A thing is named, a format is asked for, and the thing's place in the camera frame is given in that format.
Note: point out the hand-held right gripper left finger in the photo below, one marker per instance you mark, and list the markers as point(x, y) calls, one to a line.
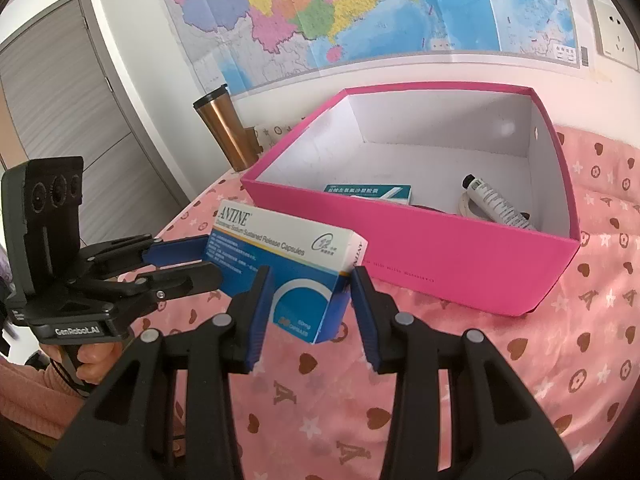
point(260, 322)

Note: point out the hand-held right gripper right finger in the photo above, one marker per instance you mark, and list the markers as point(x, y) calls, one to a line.
point(365, 322)

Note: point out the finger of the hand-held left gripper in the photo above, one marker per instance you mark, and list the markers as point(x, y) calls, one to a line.
point(190, 280)
point(180, 249)

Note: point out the blue white medicine box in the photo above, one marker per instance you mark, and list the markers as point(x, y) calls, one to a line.
point(295, 280)

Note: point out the pink cardboard box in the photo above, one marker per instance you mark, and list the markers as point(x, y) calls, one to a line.
point(450, 260)

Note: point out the teal white medicine box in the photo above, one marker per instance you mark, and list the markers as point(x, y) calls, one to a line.
point(367, 192)

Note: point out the white tape roll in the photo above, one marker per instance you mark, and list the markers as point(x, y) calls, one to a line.
point(467, 207)

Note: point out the white tube black cap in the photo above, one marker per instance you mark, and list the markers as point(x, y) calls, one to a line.
point(495, 202)

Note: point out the person's left forearm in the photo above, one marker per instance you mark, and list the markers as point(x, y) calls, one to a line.
point(35, 395)

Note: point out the person's left hand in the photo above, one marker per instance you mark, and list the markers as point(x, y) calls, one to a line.
point(97, 357)

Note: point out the copper travel tumbler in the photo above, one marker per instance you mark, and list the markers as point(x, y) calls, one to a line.
point(225, 130)

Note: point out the grey wardrobe door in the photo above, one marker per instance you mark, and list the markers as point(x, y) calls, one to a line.
point(75, 100)

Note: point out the pink printed blanket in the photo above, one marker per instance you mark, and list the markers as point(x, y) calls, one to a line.
point(525, 370)

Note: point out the colourful wall map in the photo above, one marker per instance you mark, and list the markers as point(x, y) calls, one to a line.
point(350, 10)

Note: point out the white wall socket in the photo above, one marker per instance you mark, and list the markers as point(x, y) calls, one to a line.
point(615, 30)

